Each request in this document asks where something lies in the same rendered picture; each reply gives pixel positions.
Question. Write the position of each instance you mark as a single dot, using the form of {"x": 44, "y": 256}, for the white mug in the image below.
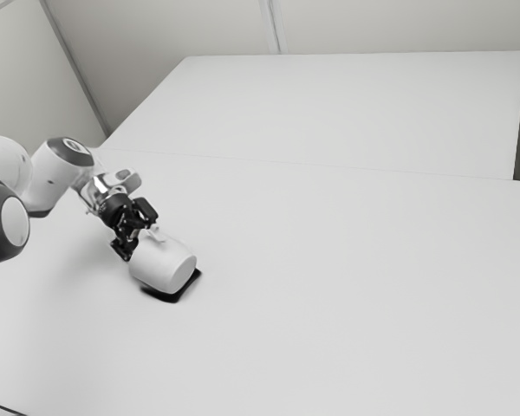
{"x": 160, "y": 264}

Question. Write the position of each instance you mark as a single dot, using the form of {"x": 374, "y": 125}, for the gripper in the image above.
{"x": 115, "y": 210}

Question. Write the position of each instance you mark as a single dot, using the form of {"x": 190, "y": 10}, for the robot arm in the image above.
{"x": 47, "y": 177}

